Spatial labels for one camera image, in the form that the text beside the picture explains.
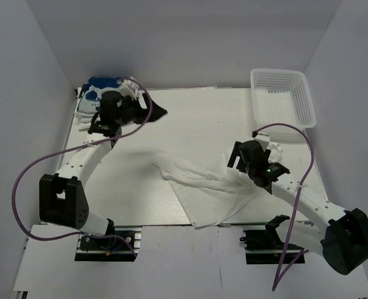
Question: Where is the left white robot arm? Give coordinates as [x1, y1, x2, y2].
[39, 91, 168, 249]

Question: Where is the white plastic basket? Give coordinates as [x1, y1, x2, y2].
[250, 69, 317, 130]

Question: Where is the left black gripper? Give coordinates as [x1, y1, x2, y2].
[115, 92, 167, 127]

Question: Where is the blue white t shirt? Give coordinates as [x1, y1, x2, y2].
[77, 77, 122, 115]

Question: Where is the folded white t shirt stack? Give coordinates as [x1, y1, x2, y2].
[75, 78, 140, 131]

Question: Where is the white t shirt robot print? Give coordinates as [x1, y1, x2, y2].
[152, 144, 289, 229]

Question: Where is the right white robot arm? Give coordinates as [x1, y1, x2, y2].
[228, 140, 368, 275]

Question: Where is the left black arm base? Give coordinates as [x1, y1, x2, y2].
[74, 227, 142, 262]

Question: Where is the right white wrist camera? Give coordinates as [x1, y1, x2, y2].
[254, 131, 270, 143]

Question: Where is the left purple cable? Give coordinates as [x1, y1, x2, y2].
[11, 77, 154, 258]

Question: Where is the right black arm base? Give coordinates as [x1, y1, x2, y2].
[240, 215, 289, 265]

